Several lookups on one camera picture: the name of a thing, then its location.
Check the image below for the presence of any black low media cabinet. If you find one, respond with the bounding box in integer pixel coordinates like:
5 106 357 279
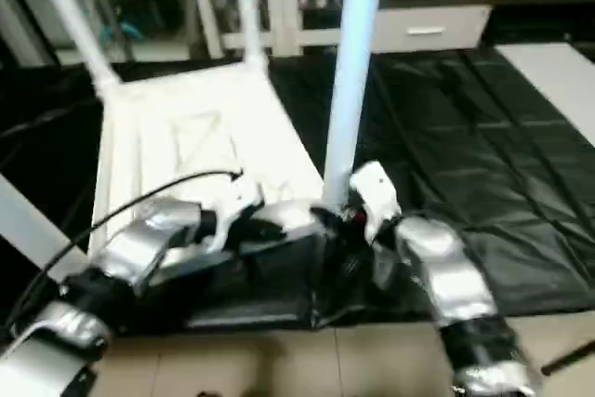
483 0 595 45

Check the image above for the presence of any white glass door cabinet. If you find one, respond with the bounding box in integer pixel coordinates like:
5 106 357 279
186 0 373 56

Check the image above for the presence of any white plastic table top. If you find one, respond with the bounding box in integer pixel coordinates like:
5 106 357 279
88 60 340 268

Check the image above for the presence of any black stand leg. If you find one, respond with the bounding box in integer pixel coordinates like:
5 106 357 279
541 341 595 377

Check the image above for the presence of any white drawer unit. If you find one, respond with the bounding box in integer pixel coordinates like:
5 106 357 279
372 5 494 52

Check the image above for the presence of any blue plastic stool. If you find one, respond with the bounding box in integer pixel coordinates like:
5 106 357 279
98 16 145 45

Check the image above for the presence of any black table mat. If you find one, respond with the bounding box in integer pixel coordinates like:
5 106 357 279
0 48 595 331

